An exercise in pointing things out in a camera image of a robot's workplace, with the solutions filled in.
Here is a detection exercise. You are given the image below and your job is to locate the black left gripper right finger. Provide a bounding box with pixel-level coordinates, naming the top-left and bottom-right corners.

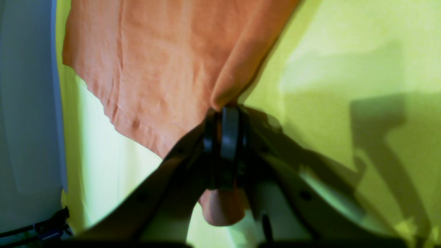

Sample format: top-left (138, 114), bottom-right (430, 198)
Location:
top-left (220, 106), bottom-right (406, 248)

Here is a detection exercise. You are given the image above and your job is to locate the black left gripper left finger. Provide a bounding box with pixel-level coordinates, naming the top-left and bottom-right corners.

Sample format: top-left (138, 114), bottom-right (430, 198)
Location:
top-left (79, 110), bottom-right (218, 248)

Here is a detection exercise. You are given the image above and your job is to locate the orange T-shirt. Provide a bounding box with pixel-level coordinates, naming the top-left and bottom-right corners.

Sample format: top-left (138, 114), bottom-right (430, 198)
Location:
top-left (62, 0), bottom-right (300, 227)

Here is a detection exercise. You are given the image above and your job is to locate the yellow table cloth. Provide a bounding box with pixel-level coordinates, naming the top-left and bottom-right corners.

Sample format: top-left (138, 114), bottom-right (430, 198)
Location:
top-left (56, 0), bottom-right (440, 248)

